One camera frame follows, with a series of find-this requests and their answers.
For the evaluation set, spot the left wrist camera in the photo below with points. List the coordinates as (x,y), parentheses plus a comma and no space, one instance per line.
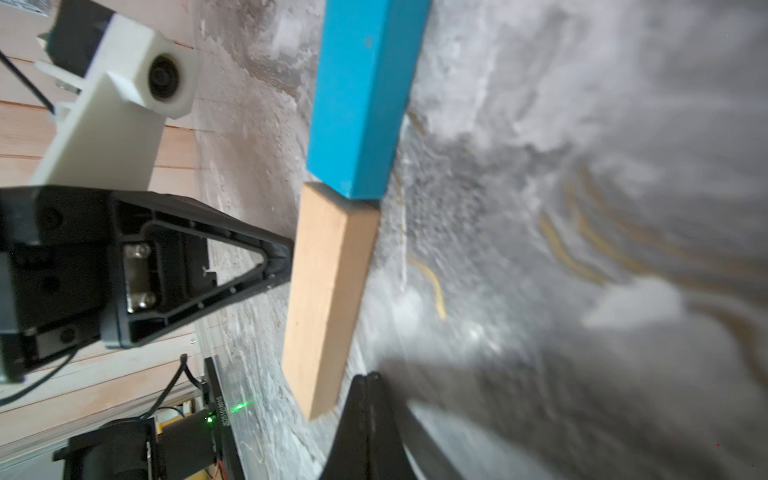
(130,80)

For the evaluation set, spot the natural wood block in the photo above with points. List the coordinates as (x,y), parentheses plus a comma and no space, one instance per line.
(335,240)

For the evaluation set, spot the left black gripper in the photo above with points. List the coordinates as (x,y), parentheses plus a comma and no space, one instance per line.
(85,265)

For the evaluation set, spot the teal block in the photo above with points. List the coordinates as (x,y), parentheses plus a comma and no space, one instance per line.
(368,56)

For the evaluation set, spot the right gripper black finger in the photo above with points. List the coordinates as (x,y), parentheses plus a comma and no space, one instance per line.
(367,444)

